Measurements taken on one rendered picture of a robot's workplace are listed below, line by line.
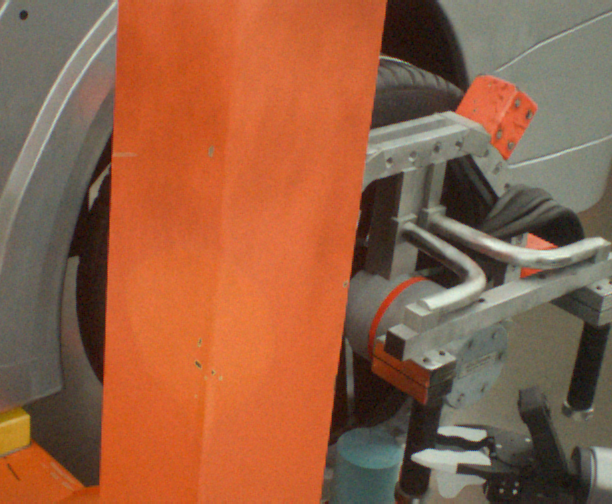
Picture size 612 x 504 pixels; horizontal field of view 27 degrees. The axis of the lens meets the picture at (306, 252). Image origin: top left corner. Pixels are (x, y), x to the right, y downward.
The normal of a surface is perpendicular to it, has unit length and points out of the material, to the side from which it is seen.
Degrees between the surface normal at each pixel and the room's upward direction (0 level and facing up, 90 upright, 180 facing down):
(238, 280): 90
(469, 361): 90
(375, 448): 0
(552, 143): 90
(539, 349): 0
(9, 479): 0
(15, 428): 89
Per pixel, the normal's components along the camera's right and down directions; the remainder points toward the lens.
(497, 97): -0.55, -0.33
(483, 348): 0.67, 0.39
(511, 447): 0.10, -0.89
